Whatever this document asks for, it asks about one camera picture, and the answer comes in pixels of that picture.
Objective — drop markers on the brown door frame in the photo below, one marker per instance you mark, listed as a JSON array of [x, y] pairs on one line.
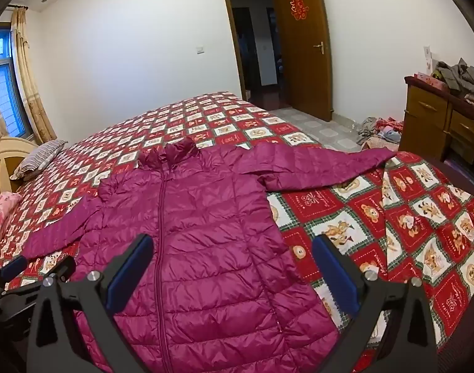
[[231, 31]]

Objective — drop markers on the wooden dresser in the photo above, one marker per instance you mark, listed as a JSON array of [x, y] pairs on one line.
[[435, 120]]

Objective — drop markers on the grey clothes pile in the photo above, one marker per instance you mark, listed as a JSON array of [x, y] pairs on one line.
[[460, 75]]

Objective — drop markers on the window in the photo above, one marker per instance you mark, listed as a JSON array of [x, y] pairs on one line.
[[6, 85]]

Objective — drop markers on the striped pillow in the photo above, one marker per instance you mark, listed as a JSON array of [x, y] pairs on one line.
[[37, 159]]

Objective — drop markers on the red printed bed quilt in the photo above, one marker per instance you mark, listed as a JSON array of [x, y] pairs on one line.
[[163, 120]]

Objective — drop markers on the mixed floor clothes pile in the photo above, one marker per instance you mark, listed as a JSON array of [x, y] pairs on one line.
[[378, 132]]

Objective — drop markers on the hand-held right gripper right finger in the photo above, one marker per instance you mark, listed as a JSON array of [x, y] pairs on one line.
[[334, 276]]

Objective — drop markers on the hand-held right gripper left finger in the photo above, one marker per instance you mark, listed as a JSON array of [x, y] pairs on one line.
[[130, 272]]

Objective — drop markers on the dark curtain rod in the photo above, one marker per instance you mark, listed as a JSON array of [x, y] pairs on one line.
[[16, 7]]

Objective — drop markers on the beige curtain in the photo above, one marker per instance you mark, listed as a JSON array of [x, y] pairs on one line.
[[29, 85]]

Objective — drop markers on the brown wooden door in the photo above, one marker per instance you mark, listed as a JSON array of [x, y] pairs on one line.
[[305, 42]]

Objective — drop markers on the pink box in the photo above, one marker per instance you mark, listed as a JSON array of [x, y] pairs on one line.
[[427, 81]]

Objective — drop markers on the cream wooden headboard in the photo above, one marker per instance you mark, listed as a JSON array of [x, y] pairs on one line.
[[4, 163]]

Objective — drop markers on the magenta down jacket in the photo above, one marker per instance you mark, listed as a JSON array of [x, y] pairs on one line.
[[206, 221]]

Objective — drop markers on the red paper door decoration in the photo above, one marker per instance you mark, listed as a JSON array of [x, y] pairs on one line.
[[298, 7]]

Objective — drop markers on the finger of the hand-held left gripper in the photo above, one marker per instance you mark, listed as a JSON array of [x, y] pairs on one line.
[[12, 269], [63, 268]]

